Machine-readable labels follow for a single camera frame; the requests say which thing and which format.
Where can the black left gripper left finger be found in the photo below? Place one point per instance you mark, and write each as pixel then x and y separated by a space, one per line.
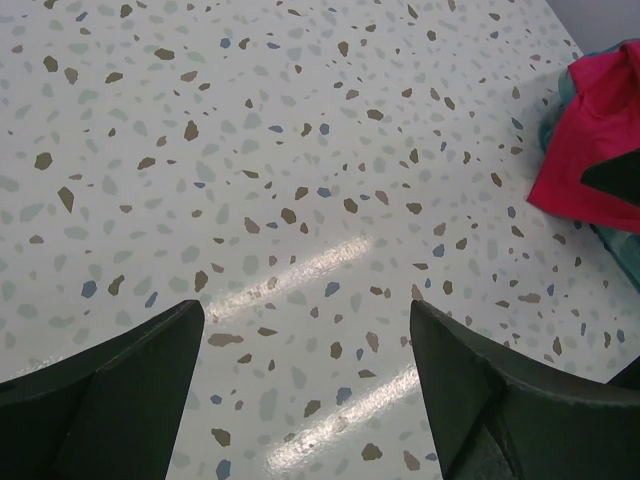
pixel 109 412

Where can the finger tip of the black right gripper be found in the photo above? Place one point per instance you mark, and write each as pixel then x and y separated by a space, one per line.
pixel 618 177

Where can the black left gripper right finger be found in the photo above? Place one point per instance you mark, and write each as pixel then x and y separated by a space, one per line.
pixel 495 413

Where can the magenta pink t-shirt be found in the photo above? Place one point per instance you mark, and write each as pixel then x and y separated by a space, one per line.
pixel 601 122

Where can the teal plastic laundry basket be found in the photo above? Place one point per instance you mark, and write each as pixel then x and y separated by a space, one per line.
pixel 623 246

